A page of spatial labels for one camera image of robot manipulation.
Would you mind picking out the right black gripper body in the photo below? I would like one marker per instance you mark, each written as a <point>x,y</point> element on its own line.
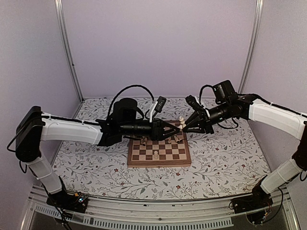
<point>207,123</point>

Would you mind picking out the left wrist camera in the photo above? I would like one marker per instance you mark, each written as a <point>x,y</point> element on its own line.
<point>157,106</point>

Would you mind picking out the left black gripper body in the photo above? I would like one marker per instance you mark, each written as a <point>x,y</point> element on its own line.
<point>128,129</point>

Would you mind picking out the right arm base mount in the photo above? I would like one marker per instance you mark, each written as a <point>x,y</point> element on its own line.
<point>258,199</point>

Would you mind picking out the right aluminium frame post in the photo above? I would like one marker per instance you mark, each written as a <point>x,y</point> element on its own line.
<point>252,44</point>

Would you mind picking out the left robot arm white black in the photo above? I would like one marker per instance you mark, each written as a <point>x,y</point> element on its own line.
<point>126,119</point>

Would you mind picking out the lying light bishop piece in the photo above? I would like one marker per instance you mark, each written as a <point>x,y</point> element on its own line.
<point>177,139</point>

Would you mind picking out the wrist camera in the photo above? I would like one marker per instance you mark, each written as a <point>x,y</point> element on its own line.
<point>194,103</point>
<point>157,106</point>

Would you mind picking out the aluminium frame post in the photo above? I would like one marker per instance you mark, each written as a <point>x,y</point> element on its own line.
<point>67,48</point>
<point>252,44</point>

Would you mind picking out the light wooden king piece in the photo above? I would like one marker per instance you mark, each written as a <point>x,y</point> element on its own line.
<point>156,155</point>

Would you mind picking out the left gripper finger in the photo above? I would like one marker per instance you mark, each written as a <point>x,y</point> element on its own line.
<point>170,125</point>
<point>170,133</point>

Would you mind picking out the light wooden queen piece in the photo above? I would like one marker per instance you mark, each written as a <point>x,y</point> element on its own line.
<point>182,122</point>

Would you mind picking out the wooden chess board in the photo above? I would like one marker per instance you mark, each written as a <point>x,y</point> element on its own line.
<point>170,155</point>

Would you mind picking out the aluminium front rail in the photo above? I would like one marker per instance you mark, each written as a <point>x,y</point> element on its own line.
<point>108,213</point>

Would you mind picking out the left aluminium frame post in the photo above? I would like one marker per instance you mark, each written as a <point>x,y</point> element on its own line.
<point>67,48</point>

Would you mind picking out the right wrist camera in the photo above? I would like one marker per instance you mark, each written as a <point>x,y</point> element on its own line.
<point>194,103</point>

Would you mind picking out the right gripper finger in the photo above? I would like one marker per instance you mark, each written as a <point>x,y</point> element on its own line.
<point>194,119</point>
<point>194,130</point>

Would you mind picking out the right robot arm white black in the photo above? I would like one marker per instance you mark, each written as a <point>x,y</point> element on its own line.
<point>253,107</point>

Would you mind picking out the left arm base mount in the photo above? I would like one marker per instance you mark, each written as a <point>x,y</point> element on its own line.
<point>76,202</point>

